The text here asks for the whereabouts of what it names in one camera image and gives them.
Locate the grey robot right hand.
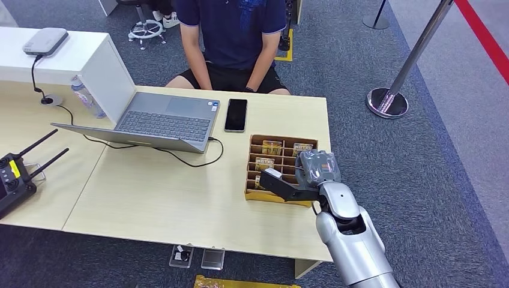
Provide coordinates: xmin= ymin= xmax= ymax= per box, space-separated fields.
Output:
xmin=298 ymin=149 xmax=342 ymax=188

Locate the hotel key card text side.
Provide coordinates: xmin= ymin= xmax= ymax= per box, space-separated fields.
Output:
xmin=254 ymin=157 xmax=276 ymax=172
xmin=292 ymin=143 xmax=314 ymax=157

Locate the hotel key card arrow side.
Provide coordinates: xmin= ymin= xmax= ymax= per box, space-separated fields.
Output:
xmin=262 ymin=140 xmax=283 ymax=156

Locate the wooden card slot box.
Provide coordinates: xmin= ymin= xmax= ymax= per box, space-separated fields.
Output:
xmin=244 ymin=134 xmax=319 ymax=209

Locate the black device behind person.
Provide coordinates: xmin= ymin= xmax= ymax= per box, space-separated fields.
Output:
xmin=277 ymin=0 xmax=294 ymax=52

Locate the person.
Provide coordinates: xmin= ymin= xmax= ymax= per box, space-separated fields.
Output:
xmin=164 ymin=0 xmax=294 ymax=97

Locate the black smartphone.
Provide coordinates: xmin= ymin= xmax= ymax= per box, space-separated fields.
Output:
xmin=223 ymin=98 xmax=249 ymax=134

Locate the desk leg panel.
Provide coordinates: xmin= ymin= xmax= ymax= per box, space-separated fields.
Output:
xmin=294 ymin=259 xmax=322 ymax=280

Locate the golden flat box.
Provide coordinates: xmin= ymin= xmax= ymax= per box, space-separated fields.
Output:
xmin=193 ymin=274 xmax=302 ymax=288

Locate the grey open laptop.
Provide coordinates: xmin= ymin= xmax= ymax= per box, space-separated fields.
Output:
xmin=50 ymin=91 xmax=221 ymax=155

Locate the white sneaker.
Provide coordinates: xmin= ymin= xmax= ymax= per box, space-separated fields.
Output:
xmin=162 ymin=11 xmax=181 ymax=30

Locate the red barrier belt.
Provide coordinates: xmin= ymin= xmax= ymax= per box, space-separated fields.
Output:
xmin=454 ymin=0 xmax=509 ymax=86

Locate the office chair base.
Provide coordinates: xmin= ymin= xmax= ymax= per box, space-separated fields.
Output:
xmin=127 ymin=3 xmax=168 ymax=51

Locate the clear plastic water bottle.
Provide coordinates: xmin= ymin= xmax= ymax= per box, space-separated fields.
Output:
xmin=70 ymin=77 xmax=107 ymax=119

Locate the white counter block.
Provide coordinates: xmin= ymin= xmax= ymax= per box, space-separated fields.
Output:
xmin=0 ymin=26 xmax=139 ymax=125

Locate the white cabinet corner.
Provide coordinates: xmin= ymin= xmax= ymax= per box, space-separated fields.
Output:
xmin=98 ymin=0 xmax=121 ymax=17

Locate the grey flat router box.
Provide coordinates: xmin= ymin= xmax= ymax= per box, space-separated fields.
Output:
xmin=22 ymin=27 xmax=70 ymax=58

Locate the black remote controller with antennas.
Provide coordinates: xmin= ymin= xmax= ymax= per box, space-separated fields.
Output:
xmin=0 ymin=128 xmax=71 ymax=220

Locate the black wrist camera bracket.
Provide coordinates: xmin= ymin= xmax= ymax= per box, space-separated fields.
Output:
xmin=259 ymin=170 xmax=321 ymax=203

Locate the black laptop power cable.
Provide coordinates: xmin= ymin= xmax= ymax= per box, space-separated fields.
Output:
xmin=55 ymin=104 xmax=225 ymax=169

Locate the large chrome stanchion post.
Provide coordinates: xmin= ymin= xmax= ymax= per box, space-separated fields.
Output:
xmin=365 ymin=0 xmax=455 ymax=119

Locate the small chrome stanchion post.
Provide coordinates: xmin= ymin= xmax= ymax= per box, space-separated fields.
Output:
xmin=362 ymin=0 xmax=391 ymax=30

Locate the desk cable grommet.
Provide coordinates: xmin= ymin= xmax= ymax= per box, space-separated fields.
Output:
xmin=40 ymin=94 xmax=64 ymax=107

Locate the metal wire controller stand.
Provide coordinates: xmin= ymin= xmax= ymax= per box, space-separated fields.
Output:
xmin=22 ymin=162 xmax=47 ymax=184

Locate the black router cable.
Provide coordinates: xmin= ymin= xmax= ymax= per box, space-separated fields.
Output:
xmin=30 ymin=54 xmax=55 ymax=106

